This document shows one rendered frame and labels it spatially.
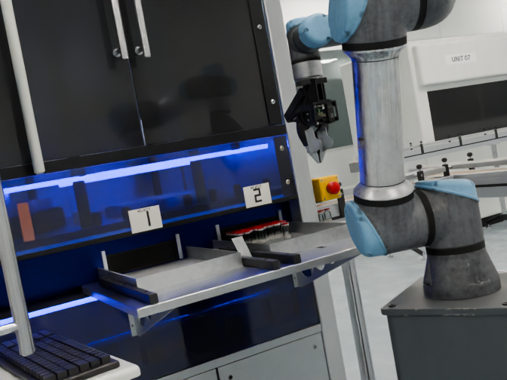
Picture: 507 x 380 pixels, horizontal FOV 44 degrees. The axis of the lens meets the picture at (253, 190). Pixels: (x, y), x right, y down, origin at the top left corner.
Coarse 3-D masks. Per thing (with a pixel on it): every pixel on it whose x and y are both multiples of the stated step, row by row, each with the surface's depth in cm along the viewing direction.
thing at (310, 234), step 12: (300, 228) 189; (312, 228) 183; (324, 228) 178; (336, 228) 163; (216, 240) 182; (276, 240) 183; (288, 240) 156; (300, 240) 158; (312, 240) 160; (324, 240) 161; (336, 240) 163; (288, 252) 156
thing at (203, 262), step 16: (192, 256) 176; (208, 256) 167; (224, 256) 148; (240, 256) 150; (112, 272) 154; (144, 272) 167; (160, 272) 141; (176, 272) 142; (192, 272) 144; (208, 272) 146; (144, 288) 139; (160, 288) 140
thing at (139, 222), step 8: (144, 208) 166; (152, 208) 167; (136, 216) 165; (144, 216) 166; (152, 216) 167; (160, 216) 168; (136, 224) 165; (144, 224) 166; (152, 224) 167; (160, 224) 168; (136, 232) 165
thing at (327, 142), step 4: (320, 128) 163; (324, 128) 162; (316, 132) 163; (320, 132) 163; (324, 132) 162; (316, 136) 163; (320, 136) 163; (324, 136) 162; (328, 136) 161; (320, 140) 163; (324, 140) 162; (328, 140) 161; (332, 140) 160; (324, 144) 163; (328, 144) 161; (332, 144) 160; (324, 148) 163; (328, 148) 161; (320, 152) 163; (324, 152) 164; (320, 156) 163; (320, 160) 163
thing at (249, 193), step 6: (252, 186) 181; (258, 186) 182; (264, 186) 183; (246, 192) 180; (252, 192) 181; (258, 192) 182; (264, 192) 183; (246, 198) 180; (252, 198) 181; (258, 198) 182; (264, 198) 183; (270, 198) 184; (246, 204) 180; (252, 204) 181; (258, 204) 182
